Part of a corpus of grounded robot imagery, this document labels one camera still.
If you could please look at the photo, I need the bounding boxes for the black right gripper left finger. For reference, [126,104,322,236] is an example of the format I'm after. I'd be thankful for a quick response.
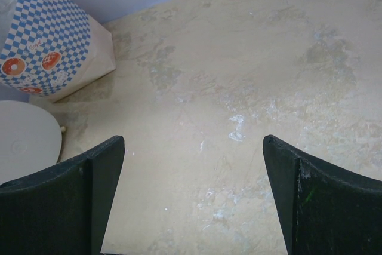
[1,136,125,254]

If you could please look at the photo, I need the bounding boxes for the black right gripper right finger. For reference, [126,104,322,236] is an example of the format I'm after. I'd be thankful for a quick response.
[263,135,381,254]

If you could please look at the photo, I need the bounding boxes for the blue checkered paper bag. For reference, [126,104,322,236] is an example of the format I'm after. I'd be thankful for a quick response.
[1,0,116,102]

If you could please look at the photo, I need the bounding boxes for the white round container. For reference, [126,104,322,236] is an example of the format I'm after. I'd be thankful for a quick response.
[1,100,62,183]

